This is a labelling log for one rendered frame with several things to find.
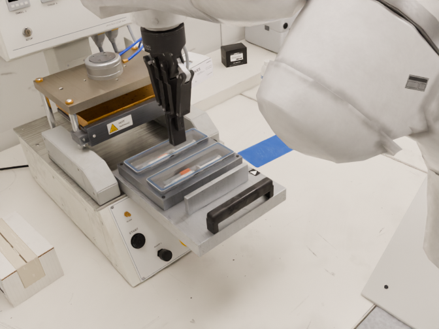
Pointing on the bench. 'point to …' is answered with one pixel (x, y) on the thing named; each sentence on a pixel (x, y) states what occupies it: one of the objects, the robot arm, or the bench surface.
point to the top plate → (97, 79)
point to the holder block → (169, 200)
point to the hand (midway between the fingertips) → (176, 127)
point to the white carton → (199, 67)
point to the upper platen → (112, 106)
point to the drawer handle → (238, 203)
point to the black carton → (234, 55)
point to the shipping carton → (25, 260)
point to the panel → (143, 266)
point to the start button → (138, 241)
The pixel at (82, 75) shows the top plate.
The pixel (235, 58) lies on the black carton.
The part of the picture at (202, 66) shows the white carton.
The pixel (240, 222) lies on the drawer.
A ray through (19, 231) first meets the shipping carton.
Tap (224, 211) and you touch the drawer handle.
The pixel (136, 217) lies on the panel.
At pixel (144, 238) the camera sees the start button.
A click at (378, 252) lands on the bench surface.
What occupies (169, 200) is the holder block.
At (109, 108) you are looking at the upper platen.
